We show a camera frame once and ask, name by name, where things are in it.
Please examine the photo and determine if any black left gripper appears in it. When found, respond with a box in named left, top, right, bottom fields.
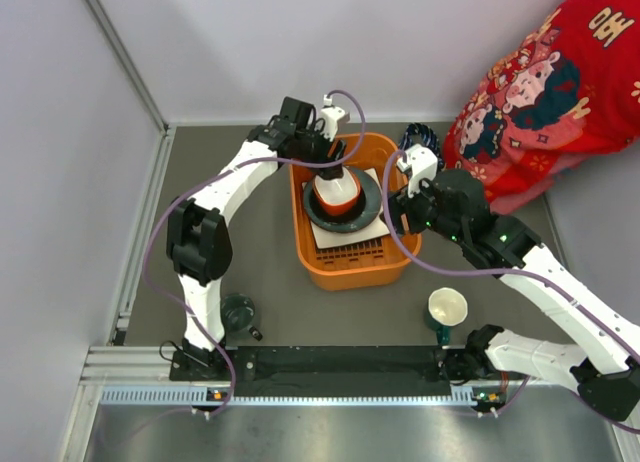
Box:
left=294, top=120, right=346, bottom=180

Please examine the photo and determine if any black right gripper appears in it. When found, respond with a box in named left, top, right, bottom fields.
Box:
left=380, top=172, right=466, bottom=244

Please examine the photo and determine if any white square bowl orange rim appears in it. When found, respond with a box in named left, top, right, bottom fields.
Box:
left=313, top=167, right=361, bottom=207

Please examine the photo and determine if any blue-grey round plate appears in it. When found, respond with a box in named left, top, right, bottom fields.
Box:
left=302, top=167, right=382, bottom=234

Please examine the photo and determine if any orange plastic bin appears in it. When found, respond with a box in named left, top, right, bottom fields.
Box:
left=289, top=132, right=422, bottom=291

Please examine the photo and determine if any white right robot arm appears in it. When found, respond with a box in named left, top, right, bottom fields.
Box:
left=383, top=169, right=639, bottom=424

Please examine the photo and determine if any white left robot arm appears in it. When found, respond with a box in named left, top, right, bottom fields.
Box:
left=166, top=94, right=349, bottom=379

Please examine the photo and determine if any blue striped necktie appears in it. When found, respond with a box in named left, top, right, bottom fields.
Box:
left=398, top=123, right=445, bottom=171

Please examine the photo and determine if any green mug white inside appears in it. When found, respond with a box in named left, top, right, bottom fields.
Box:
left=423, top=287, right=468, bottom=346

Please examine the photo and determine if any red patterned cloth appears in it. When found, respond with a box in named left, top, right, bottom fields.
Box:
left=442, top=0, right=639, bottom=214

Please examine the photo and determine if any black base bar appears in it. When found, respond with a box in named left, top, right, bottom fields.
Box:
left=169, top=345, right=515, bottom=398

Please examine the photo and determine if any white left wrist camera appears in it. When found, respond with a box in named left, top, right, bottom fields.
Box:
left=317, top=94, right=350, bottom=141

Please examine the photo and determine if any aluminium frame rail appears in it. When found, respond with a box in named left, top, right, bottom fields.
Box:
left=59, top=0, right=176, bottom=462

